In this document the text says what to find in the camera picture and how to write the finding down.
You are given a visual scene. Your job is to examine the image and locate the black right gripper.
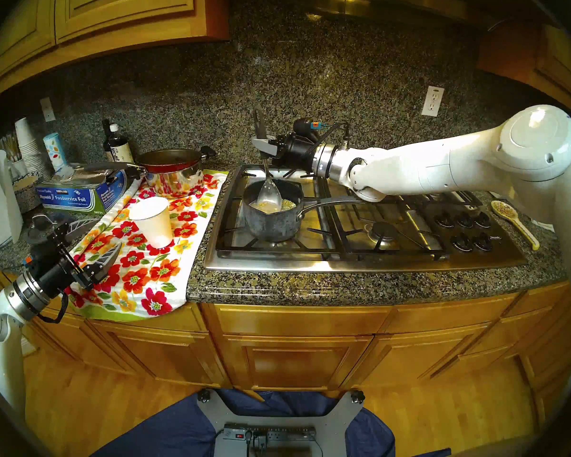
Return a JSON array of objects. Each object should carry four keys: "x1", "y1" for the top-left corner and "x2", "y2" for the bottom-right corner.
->
[{"x1": 251, "y1": 133, "x2": 320, "y2": 172}]

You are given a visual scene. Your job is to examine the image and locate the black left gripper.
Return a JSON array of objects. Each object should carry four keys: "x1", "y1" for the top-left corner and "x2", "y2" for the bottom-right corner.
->
[{"x1": 29, "y1": 218, "x2": 122, "y2": 295}]

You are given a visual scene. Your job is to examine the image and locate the black handled metal spoon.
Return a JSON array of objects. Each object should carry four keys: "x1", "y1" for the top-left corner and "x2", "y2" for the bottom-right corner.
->
[{"x1": 253, "y1": 104, "x2": 283, "y2": 213}]

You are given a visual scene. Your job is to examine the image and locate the white paper cup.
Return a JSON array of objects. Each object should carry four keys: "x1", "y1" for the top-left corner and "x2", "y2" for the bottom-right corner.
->
[{"x1": 128, "y1": 197, "x2": 174, "y2": 249}]

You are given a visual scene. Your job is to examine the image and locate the blue foil box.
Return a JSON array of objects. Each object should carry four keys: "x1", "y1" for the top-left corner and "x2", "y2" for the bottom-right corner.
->
[{"x1": 36, "y1": 169, "x2": 129, "y2": 215}]

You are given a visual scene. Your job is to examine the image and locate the black round lid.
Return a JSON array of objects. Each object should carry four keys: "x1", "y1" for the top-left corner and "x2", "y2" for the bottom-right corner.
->
[{"x1": 26, "y1": 212, "x2": 72, "y2": 247}]

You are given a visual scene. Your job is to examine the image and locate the crumpled aluminium foil sheet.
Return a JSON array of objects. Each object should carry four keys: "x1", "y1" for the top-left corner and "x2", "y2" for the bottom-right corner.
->
[{"x1": 52, "y1": 163, "x2": 119, "y2": 184}]

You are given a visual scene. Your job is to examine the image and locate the floral dish towel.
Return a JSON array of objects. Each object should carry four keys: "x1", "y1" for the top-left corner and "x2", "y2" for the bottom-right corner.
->
[{"x1": 67, "y1": 169, "x2": 230, "y2": 322}]

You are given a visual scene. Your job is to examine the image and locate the patterned woven basket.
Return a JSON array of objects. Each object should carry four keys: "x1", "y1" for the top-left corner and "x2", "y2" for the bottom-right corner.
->
[{"x1": 13, "y1": 174, "x2": 42, "y2": 214}]

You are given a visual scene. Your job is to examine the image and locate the dark grey saucepan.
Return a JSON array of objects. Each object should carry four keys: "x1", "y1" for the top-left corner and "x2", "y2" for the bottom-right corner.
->
[{"x1": 243, "y1": 179, "x2": 368, "y2": 244}]

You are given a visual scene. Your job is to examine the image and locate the dark bottle white label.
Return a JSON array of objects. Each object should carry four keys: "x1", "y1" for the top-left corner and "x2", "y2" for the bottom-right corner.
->
[{"x1": 108, "y1": 123, "x2": 135, "y2": 164}]

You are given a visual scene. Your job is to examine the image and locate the steel pan red interior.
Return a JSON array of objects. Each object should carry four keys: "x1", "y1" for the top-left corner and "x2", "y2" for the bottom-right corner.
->
[{"x1": 71, "y1": 146, "x2": 217, "y2": 197}]

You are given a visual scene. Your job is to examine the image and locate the floral print canister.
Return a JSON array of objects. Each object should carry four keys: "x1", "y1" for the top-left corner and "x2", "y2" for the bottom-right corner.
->
[{"x1": 43, "y1": 132, "x2": 69, "y2": 172}]

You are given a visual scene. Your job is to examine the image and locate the black cast iron grate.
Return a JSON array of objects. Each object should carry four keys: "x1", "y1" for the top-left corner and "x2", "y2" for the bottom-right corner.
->
[
  {"x1": 216, "y1": 166, "x2": 345, "y2": 252},
  {"x1": 335, "y1": 175, "x2": 450, "y2": 261}
]

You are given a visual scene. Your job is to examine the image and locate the stack of paper cups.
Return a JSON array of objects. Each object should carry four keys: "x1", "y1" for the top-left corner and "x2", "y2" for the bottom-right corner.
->
[{"x1": 14, "y1": 117, "x2": 50, "y2": 178}]

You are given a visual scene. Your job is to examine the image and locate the wooden chopsticks bunch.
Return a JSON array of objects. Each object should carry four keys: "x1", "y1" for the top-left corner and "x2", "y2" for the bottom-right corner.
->
[{"x1": 1, "y1": 133, "x2": 22, "y2": 162}]

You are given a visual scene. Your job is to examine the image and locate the stainless steel gas cooktop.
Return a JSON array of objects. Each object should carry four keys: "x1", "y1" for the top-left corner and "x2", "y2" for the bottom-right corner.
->
[{"x1": 203, "y1": 164, "x2": 529, "y2": 273}]

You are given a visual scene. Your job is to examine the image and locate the black round burner cap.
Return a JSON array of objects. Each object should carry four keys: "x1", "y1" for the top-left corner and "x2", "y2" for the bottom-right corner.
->
[{"x1": 366, "y1": 221, "x2": 399, "y2": 242}]

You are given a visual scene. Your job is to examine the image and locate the blue cloth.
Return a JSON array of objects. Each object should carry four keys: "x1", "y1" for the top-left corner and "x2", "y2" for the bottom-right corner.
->
[{"x1": 93, "y1": 388, "x2": 453, "y2": 457}]

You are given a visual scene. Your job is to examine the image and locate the wooden upper cabinet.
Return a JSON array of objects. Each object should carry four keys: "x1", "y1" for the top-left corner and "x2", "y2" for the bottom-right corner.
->
[
  {"x1": 476, "y1": 18, "x2": 571, "y2": 123},
  {"x1": 0, "y1": 0, "x2": 230, "y2": 104}
]

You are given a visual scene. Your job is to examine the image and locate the wooden lower cabinets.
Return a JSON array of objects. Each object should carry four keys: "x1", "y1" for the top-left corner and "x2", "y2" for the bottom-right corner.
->
[{"x1": 0, "y1": 266, "x2": 571, "y2": 414}]

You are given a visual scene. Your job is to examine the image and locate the grey power strip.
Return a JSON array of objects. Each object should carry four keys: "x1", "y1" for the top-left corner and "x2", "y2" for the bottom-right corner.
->
[{"x1": 224, "y1": 425, "x2": 317, "y2": 443}]

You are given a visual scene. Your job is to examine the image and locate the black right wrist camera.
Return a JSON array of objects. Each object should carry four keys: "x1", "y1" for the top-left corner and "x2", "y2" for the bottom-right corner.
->
[{"x1": 293, "y1": 118, "x2": 323, "y2": 138}]

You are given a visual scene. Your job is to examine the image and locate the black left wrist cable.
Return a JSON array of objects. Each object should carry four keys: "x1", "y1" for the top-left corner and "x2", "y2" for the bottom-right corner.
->
[{"x1": 38, "y1": 292, "x2": 69, "y2": 324}]

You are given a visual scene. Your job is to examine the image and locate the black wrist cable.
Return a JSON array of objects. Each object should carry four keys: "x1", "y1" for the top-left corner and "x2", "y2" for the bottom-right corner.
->
[
  {"x1": 321, "y1": 122, "x2": 350, "y2": 149},
  {"x1": 38, "y1": 292, "x2": 69, "y2": 324}
]

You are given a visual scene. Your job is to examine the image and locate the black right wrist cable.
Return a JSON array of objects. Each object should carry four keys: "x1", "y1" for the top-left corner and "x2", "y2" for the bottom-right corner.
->
[{"x1": 321, "y1": 122, "x2": 350, "y2": 149}]

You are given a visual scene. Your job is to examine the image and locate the white wall outlet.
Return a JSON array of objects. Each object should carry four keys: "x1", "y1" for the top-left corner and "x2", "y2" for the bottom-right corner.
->
[{"x1": 421, "y1": 85, "x2": 445, "y2": 118}]

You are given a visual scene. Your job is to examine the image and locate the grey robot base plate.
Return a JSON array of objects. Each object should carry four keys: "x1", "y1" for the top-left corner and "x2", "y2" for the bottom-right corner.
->
[{"x1": 197, "y1": 388, "x2": 366, "y2": 457}]

